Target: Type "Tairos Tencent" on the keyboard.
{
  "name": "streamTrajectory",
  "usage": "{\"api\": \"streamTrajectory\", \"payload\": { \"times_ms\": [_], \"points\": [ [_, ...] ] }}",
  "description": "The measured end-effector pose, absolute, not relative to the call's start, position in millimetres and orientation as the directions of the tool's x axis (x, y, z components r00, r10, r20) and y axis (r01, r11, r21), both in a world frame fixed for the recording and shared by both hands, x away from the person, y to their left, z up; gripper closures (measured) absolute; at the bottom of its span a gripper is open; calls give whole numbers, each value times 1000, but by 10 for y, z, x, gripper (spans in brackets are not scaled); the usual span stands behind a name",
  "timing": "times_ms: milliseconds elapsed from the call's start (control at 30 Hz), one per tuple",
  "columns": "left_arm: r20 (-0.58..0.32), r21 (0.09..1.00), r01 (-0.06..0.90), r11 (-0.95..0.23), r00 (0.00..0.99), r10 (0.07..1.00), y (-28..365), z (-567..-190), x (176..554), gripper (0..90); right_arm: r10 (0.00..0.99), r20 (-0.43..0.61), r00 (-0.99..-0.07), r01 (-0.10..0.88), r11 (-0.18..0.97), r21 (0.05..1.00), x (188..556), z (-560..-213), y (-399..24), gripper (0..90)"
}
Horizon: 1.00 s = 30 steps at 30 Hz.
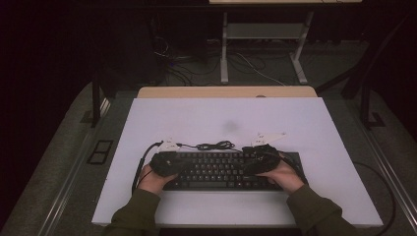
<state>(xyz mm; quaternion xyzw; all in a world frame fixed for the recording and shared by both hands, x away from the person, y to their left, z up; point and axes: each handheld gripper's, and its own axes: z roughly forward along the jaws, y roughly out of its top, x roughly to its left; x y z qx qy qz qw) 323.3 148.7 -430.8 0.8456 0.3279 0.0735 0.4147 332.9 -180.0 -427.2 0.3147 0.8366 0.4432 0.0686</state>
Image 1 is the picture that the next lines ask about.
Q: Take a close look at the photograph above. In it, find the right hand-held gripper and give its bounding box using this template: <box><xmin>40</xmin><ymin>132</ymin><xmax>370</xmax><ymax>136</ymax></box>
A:
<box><xmin>240</xmin><ymin>132</ymin><xmax>287</xmax><ymax>176</ymax></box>

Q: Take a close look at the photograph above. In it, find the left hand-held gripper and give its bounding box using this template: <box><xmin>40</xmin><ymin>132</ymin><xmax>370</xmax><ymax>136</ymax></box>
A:
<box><xmin>149</xmin><ymin>139</ymin><xmax>191</xmax><ymax>178</ymax></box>

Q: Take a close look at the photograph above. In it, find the black keyboard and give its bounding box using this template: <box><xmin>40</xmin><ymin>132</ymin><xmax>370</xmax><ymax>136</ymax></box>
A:
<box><xmin>162</xmin><ymin>150</ymin><xmax>309</xmax><ymax>192</ymax></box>

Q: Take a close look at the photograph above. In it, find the person's left hand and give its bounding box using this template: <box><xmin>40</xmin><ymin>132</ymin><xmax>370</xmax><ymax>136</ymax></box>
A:
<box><xmin>137</xmin><ymin>163</ymin><xmax>179</xmax><ymax>196</ymax></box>

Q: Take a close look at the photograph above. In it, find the person's right hand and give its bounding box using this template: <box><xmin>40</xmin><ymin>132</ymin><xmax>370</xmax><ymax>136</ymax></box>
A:
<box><xmin>257</xmin><ymin>160</ymin><xmax>305</xmax><ymax>196</ymax></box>

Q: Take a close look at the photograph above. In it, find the white board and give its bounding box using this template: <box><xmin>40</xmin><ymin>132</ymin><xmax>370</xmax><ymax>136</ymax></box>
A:
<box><xmin>91</xmin><ymin>96</ymin><xmax>384</xmax><ymax>228</ymax></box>

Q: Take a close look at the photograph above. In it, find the black floor socket plate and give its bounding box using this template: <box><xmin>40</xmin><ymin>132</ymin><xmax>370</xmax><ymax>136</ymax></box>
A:
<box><xmin>87</xmin><ymin>140</ymin><xmax>114</xmax><ymax>165</ymax></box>

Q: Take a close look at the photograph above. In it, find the black metal stand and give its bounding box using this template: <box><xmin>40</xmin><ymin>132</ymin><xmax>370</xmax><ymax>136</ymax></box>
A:
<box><xmin>316</xmin><ymin>13</ymin><xmax>417</xmax><ymax>131</ymax></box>
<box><xmin>90</xmin><ymin>73</ymin><xmax>103</xmax><ymax>129</ymax></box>

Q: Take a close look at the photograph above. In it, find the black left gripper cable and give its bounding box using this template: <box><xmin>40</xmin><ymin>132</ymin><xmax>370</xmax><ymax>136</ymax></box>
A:
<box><xmin>131</xmin><ymin>141</ymin><xmax>164</xmax><ymax>195</ymax></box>

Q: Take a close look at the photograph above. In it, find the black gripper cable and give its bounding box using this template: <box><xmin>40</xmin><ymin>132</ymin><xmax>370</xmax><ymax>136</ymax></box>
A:
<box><xmin>278</xmin><ymin>151</ymin><xmax>396</xmax><ymax>236</ymax></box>
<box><xmin>131</xmin><ymin>141</ymin><xmax>164</xmax><ymax>195</ymax></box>

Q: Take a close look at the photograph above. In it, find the black keyboard cable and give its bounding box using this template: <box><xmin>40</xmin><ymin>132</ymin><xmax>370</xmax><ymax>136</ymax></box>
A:
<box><xmin>176</xmin><ymin>141</ymin><xmax>245</xmax><ymax>153</ymax></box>

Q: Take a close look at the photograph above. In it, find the white floor cable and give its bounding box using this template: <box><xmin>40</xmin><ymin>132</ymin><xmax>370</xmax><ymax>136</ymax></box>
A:
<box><xmin>235</xmin><ymin>52</ymin><xmax>286</xmax><ymax>87</ymax></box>

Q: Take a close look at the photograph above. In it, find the aluminium floor rail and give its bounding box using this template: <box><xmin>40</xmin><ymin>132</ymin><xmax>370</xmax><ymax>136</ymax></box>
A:
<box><xmin>38</xmin><ymin>97</ymin><xmax>111</xmax><ymax>236</ymax></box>
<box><xmin>347</xmin><ymin>101</ymin><xmax>417</xmax><ymax>227</ymax></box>

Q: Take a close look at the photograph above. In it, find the white metal desk frame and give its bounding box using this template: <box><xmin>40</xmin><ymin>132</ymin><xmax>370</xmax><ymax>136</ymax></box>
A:
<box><xmin>208</xmin><ymin>0</ymin><xmax>363</xmax><ymax>86</ymax></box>

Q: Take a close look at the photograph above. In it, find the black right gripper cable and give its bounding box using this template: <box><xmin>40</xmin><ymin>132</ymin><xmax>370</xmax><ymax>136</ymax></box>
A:
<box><xmin>278</xmin><ymin>151</ymin><xmax>396</xmax><ymax>236</ymax></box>

